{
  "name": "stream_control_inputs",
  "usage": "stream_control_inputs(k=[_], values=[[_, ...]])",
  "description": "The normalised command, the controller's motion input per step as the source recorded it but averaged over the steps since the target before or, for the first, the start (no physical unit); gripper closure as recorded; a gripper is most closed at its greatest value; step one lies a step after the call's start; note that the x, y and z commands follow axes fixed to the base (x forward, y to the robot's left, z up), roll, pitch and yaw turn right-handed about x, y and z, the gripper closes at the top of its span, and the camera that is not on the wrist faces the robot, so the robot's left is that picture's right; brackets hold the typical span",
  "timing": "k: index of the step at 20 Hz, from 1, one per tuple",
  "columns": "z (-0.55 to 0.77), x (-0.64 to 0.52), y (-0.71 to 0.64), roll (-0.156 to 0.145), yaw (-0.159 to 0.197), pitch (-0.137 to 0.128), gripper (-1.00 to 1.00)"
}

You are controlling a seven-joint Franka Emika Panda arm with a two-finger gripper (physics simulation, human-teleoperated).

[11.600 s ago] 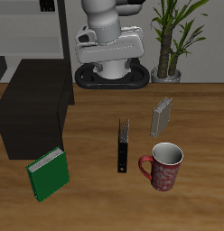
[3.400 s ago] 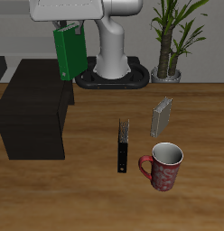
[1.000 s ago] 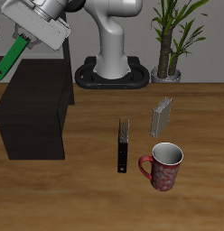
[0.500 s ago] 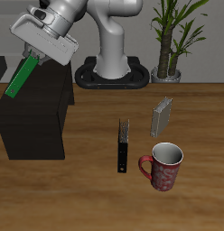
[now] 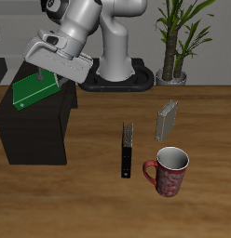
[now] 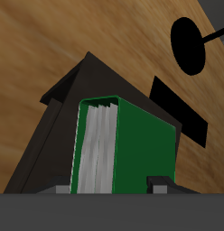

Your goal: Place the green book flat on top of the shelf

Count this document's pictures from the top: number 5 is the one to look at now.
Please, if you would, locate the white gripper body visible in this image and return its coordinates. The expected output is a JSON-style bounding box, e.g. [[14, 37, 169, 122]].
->
[[22, 36, 94, 85]]

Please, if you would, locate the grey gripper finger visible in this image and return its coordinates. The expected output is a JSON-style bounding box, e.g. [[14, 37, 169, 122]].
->
[[58, 76, 70, 87], [36, 68, 46, 82]]

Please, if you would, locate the green book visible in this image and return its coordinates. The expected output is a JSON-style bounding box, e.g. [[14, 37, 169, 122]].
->
[[11, 69, 61, 112]]

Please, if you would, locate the black book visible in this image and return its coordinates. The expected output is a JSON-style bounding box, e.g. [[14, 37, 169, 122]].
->
[[120, 122, 134, 179]]

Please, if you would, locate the grey book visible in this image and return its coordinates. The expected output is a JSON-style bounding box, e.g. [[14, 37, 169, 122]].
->
[[155, 99, 179, 143]]

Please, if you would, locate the dark brown desk caddy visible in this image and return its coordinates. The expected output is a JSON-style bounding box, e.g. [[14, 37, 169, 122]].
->
[[0, 60, 79, 166]]

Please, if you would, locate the pot plant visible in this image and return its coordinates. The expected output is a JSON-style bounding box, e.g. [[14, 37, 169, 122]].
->
[[155, 0, 217, 86]]

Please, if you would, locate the red patterned mug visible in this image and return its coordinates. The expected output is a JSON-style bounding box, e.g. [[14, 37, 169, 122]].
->
[[143, 146, 190, 198]]

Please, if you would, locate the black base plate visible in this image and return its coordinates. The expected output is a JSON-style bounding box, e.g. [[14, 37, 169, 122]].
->
[[77, 58, 156, 93]]

